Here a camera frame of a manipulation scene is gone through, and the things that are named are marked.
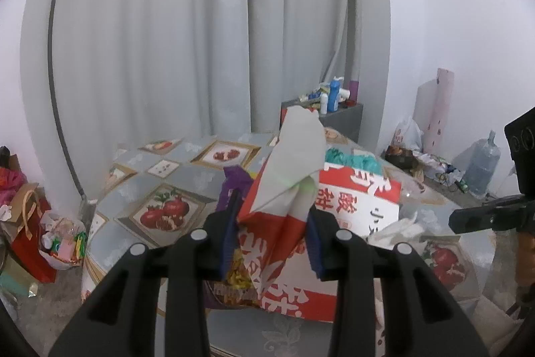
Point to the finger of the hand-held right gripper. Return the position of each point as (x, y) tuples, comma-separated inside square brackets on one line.
[(480, 219)]

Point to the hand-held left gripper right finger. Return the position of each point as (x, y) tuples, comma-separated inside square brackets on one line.
[(315, 248)]

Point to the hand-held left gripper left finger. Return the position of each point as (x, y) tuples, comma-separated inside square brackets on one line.
[(230, 240)]

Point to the red white snack bag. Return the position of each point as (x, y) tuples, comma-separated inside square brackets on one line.
[(284, 215)]

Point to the purple yellow snack packet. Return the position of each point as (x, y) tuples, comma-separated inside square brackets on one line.
[(234, 181)]

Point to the teal plastic bag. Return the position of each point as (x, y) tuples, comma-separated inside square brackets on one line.
[(355, 162)]

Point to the clear water jug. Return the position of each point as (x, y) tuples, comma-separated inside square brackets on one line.
[(480, 168)]

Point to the clear plastic container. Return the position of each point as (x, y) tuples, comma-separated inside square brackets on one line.
[(411, 196)]

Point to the white crumpled tissue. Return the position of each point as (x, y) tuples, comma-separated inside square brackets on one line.
[(397, 231)]

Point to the round table with pomegranate cloth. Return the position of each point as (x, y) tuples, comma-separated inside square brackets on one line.
[(167, 181)]

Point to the dark brown box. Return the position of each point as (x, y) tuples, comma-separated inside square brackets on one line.
[(399, 158)]

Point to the white plastic bag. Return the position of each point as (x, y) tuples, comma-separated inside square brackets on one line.
[(407, 135)]

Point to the grey cabinet box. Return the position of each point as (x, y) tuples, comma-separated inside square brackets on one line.
[(345, 120)]

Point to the small white bottle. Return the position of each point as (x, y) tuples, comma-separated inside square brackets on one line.
[(324, 102)]

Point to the blue white lotion bottle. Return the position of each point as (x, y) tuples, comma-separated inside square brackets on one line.
[(335, 95)]

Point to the purple box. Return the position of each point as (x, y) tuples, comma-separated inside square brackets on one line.
[(354, 91)]

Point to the white bag of rubbish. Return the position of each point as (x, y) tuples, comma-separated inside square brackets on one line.
[(62, 246)]

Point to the red gift bag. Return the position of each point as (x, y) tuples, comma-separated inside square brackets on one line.
[(29, 252)]

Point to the white curtain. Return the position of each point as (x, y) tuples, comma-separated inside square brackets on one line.
[(188, 26)]

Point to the black curved pole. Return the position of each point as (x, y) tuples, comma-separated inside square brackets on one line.
[(52, 68)]

